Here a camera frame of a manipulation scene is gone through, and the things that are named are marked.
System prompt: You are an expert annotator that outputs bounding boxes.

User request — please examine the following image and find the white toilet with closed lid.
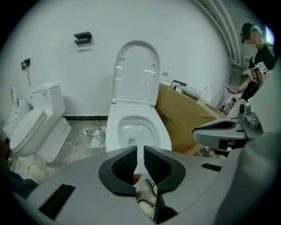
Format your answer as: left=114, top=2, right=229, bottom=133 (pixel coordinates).
left=9, top=82, right=72, bottom=164

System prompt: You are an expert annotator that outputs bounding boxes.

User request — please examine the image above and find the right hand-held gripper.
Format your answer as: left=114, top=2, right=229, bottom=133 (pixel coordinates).
left=192, top=65, right=281, bottom=194

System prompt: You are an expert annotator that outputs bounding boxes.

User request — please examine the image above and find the person's left hand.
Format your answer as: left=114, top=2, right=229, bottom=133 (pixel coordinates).
left=132, top=173, right=143, bottom=200

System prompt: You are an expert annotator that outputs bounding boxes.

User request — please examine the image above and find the white paper scrap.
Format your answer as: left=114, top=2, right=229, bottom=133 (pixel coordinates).
left=90, top=129, right=108, bottom=149

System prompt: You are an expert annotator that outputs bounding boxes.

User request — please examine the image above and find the black wall shelf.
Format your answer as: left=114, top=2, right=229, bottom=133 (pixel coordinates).
left=74, top=32, right=93, bottom=46

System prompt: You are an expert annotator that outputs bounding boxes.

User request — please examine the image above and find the white toilet bowl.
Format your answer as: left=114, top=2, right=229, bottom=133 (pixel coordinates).
left=117, top=116, right=154, bottom=176

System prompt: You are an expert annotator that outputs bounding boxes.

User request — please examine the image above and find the raised white toilet lid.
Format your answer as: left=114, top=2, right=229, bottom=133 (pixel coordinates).
left=111, top=40, right=160, bottom=108

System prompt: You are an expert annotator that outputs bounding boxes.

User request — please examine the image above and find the person's white sneaker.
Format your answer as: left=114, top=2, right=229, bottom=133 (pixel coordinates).
left=144, top=177, right=159, bottom=198
left=138, top=199, right=157, bottom=219

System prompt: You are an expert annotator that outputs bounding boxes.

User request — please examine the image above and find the black wall fixture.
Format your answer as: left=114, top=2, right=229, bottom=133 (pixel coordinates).
left=21, top=58, right=32, bottom=86

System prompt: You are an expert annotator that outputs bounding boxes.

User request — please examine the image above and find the large brown cardboard box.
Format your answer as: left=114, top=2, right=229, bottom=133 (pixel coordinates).
left=155, top=81, right=227, bottom=154

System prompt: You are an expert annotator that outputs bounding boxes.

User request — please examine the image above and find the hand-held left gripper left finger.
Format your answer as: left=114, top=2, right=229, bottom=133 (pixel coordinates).
left=27, top=145, right=154, bottom=225

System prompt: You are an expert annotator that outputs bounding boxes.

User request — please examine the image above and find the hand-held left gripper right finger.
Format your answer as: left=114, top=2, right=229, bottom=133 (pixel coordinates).
left=144, top=145, right=233, bottom=225

